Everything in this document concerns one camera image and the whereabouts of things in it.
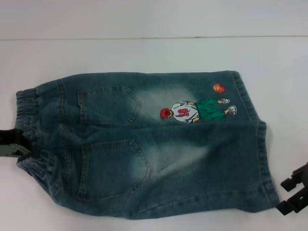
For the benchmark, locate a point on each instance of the blue denim shorts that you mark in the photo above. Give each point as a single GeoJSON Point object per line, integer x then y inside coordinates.
{"type": "Point", "coordinates": [168, 156]}

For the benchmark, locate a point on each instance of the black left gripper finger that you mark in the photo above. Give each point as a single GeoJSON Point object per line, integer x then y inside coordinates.
{"type": "Point", "coordinates": [24, 140]}
{"type": "Point", "coordinates": [10, 150]}

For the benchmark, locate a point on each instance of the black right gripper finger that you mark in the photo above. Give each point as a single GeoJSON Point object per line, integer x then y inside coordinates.
{"type": "Point", "coordinates": [298, 181]}
{"type": "Point", "coordinates": [293, 208]}

